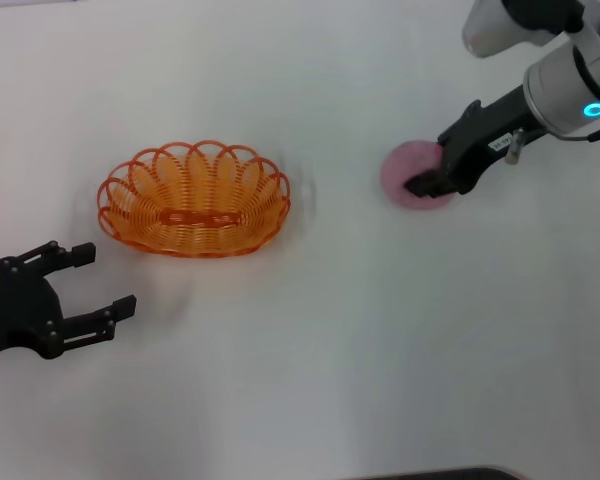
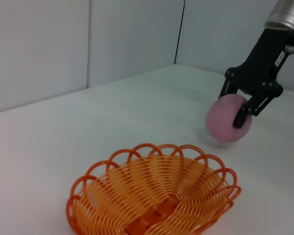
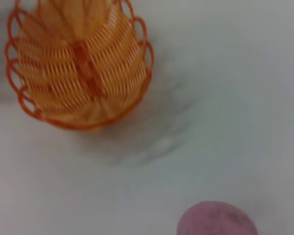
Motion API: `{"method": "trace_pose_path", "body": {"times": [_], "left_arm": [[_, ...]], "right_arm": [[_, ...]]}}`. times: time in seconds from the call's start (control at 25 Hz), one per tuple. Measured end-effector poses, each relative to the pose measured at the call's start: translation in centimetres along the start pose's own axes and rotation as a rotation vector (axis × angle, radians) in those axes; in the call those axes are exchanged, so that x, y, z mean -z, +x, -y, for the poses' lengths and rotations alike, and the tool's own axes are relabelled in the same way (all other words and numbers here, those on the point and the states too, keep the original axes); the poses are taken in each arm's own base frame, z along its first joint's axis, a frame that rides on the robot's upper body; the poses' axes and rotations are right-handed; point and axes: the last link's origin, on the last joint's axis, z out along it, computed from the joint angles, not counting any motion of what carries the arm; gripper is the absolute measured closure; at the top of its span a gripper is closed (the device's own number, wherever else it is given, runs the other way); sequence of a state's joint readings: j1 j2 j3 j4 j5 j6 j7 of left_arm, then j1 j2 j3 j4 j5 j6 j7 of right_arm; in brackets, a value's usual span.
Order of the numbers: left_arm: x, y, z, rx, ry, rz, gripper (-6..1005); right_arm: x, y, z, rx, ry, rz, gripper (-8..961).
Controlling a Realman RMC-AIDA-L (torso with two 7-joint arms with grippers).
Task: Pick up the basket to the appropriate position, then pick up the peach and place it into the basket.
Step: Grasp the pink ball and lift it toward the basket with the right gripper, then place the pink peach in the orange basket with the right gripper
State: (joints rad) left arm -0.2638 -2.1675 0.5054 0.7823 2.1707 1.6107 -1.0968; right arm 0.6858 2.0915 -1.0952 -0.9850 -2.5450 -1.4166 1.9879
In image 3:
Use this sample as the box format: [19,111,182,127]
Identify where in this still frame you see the pink fuzzy peach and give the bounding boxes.
[176,200,258,235]

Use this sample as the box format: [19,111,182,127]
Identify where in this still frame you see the orange woven plastic basket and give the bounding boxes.
[5,0,154,132]

